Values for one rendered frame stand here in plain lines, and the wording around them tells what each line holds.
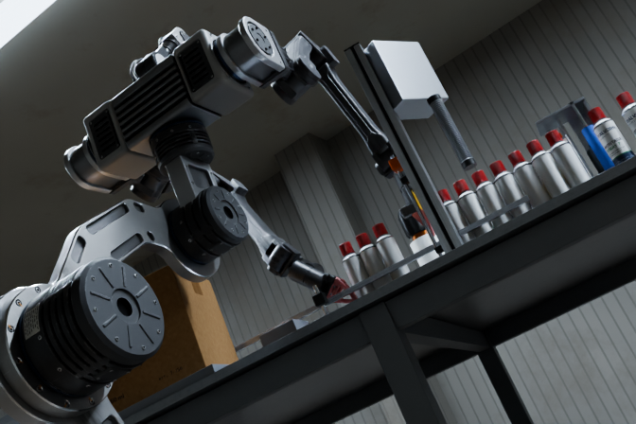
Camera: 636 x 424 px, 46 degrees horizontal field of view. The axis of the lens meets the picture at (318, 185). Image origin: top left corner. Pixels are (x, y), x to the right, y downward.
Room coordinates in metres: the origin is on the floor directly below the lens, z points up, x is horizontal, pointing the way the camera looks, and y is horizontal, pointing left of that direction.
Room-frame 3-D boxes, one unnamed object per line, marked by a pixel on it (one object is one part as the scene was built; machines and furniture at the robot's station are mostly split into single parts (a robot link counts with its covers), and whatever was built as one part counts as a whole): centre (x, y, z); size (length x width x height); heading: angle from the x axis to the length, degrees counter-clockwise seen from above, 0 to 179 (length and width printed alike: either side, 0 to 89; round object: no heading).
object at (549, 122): (1.90, -0.66, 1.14); 0.14 x 0.11 x 0.01; 76
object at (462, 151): (1.77, -0.36, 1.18); 0.04 x 0.04 x 0.21
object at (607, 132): (1.79, -0.70, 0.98); 0.05 x 0.05 x 0.20
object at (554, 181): (1.82, -0.54, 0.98); 0.05 x 0.05 x 0.20
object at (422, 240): (2.20, -0.22, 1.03); 0.09 x 0.09 x 0.30
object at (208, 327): (1.78, 0.52, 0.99); 0.30 x 0.24 x 0.27; 83
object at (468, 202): (1.88, -0.34, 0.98); 0.05 x 0.05 x 0.20
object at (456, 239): (1.76, -0.23, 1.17); 0.04 x 0.04 x 0.67; 76
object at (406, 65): (1.80, -0.31, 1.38); 0.17 x 0.10 x 0.19; 131
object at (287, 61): (1.57, -0.02, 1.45); 0.09 x 0.08 x 0.12; 69
